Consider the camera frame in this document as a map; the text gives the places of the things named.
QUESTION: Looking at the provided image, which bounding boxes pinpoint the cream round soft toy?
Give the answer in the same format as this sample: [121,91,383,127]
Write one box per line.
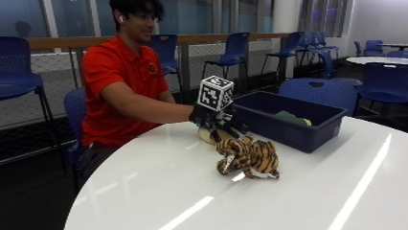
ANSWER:
[198,126,235,146]

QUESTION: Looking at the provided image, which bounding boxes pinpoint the wooden railing with mesh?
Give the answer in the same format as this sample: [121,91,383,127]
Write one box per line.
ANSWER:
[0,32,292,128]

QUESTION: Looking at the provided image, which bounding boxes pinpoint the white round table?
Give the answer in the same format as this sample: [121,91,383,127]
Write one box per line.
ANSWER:
[346,56,408,67]

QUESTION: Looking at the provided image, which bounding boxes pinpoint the striped tiger soft toy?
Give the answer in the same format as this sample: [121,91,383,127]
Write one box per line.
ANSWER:
[214,135,282,180]

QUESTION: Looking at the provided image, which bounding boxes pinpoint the green soft toy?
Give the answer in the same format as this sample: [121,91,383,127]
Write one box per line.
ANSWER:
[273,110,314,127]

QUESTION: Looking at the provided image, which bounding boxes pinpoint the dark blue plastic bin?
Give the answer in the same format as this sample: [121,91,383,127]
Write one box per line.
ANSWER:
[231,90,350,154]

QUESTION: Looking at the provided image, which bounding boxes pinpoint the white marker cube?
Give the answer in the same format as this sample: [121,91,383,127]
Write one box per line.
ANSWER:
[197,75,235,112]

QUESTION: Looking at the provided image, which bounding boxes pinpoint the the person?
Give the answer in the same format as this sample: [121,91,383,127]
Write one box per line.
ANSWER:
[77,0,197,186]

